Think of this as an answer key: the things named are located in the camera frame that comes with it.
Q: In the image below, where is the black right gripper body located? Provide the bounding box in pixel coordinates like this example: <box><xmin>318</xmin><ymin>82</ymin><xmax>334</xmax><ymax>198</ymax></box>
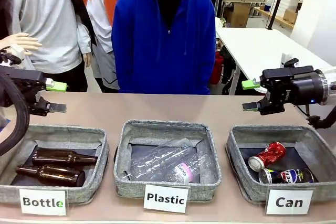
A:
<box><xmin>259</xmin><ymin>65</ymin><xmax>329</xmax><ymax>107</ymax></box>

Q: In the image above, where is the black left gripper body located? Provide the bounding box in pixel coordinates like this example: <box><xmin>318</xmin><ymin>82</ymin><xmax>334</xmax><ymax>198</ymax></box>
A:
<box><xmin>0</xmin><ymin>65</ymin><xmax>48</xmax><ymax>116</ymax></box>

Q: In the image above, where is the crushed red soda can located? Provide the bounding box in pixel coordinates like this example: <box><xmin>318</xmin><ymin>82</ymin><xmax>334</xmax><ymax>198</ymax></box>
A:
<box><xmin>248</xmin><ymin>142</ymin><xmax>287</xmax><ymax>172</ymax></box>

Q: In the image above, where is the brown glass bottle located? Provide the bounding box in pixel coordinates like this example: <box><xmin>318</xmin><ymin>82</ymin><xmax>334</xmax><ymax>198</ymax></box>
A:
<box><xmin>31</xmin><ymin>148</ymin><xmax>99</xmax><ymax>167</ymax></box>
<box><xmin>15</xmin><ymin>164</ymin><xmax>86</xmax><ymax>187</ymax></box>

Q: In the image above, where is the crushed black Pepsi can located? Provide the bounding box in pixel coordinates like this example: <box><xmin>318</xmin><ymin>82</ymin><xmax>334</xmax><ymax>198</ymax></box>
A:
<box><xmin>258</xmin><ymin>167</ymin><xmax>315</xmax><ymax>184</ymax></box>

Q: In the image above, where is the clear plastic bottle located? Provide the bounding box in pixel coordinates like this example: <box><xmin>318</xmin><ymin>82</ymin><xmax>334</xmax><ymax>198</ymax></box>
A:
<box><xmin>130</xmin><ymin>137</ymin><xmax>198</xmax><ymax>180</ymax></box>

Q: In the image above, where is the blue sleeved right forearm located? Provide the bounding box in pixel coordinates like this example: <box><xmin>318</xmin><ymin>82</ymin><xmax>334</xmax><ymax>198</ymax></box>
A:
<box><xmin>111</xmin><ymin>48</ymin><xmax>133</xmax><ymax>93</ymax></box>

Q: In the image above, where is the blue sleeved left forearm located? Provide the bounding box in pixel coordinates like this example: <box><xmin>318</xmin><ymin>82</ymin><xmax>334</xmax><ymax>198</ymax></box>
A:
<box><xmin>201</xmin><ymin>48</ymin><xmax>216</xmax><ymax>95</ymax></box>

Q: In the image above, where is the grey fabric can basket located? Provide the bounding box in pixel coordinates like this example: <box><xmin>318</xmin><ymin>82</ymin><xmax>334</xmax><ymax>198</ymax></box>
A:
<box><xmin>226</xmin><ymin>124</ymin><xmax>336</xmax><ymax>206</ymax></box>

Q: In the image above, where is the grey fabric bottle basket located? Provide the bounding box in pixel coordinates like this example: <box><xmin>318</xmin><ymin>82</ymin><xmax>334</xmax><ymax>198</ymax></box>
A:
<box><xmin>0</xmin><ymin>124</ymin><xmax>110</xmax><ymax>206</ymax></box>

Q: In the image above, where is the white Can label sign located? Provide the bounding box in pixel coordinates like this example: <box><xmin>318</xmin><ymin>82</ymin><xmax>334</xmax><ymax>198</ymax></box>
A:
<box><xmin>265</xmin><ymin>189</ymin><xmax>314</xmax><ymax>216</ymax></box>

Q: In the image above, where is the grey fabric plastic basket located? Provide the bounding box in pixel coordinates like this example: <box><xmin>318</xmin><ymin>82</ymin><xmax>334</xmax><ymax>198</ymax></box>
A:
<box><xmin>113</xmin><ymin>119</ymin><xmax>223</xmax><ymax>203</ymax></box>

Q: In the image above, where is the small white box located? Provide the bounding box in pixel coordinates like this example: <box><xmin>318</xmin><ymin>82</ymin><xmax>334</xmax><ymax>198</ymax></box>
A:
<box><xmin>280</xmin><ymin>52</ymin><xmax>295</xmax><ymax>69</ymax></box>

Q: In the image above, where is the red bag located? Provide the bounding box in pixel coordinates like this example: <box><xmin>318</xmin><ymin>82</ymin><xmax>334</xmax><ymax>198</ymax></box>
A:
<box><xmin>209</xmin><ymin>52</ymin><xmax>225</xmax><ymax>86</ymax></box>

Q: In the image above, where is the white work table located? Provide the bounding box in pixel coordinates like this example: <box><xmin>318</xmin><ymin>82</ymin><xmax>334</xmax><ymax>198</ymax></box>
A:
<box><xmin>215</xmin><ymin>16</ymin><xmax>334</xmax><ymax>96</ymax></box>

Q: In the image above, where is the beige mannequin hand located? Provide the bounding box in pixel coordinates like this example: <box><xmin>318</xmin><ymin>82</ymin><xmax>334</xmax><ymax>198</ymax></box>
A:
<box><xmin>0</xmin><ymin>33</ymin><xmax>43</xmax><ymax>56</ymax></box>

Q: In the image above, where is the wooden workbench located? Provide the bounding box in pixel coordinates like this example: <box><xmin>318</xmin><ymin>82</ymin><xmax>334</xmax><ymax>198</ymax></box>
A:
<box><xmin>222</xmin><ymin>0</ymin><xmax>295</xmax><ymax>29</ymax></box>

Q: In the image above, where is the stack of white boxes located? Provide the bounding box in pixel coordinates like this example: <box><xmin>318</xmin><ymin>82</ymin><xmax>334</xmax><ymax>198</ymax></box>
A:
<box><xmin>277</xmin><ymin>0</ymin><xmax>303</xmax><ymax>18</ymax></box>

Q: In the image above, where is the person in blue jacket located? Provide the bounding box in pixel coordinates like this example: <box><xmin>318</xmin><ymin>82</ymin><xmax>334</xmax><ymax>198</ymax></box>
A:
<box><xmin>111</xmin><ymin>0</ymin><xmax>216</xmax><ymax>95</ymax></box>

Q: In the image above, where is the white Bottle label sign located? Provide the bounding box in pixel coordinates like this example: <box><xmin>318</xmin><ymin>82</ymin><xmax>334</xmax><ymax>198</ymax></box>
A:
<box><xmin>19</xmin><ymin>188</ymin><xmax>67</xmax><ymax>216</ymax></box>

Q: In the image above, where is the plastic bottle with pink label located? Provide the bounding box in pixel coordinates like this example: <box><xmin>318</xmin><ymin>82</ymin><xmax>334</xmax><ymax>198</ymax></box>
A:
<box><xmin>167</xmin><ymin>153</ymin><xmax>215</xmax><ymax>184</ymax></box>

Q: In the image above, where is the white Plastic label sign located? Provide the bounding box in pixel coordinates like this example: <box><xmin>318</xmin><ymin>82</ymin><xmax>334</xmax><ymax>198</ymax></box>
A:
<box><xmin>143</xmin><ymin>184</ymin><xmax>190</xmax><ymax>214</ymax></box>

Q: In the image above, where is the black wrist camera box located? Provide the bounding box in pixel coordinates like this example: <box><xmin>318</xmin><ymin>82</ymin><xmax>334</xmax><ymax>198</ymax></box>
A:
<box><xmin>283</xmin><ymin>58</ymin><xmax>300</xmax><ymax>69</ymax></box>

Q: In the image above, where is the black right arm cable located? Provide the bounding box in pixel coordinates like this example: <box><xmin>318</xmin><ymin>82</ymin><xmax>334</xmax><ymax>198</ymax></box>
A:
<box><xmin>296</xmin><ymin>103</ymin><xmax>336</xmax><ymax>130</ymax></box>

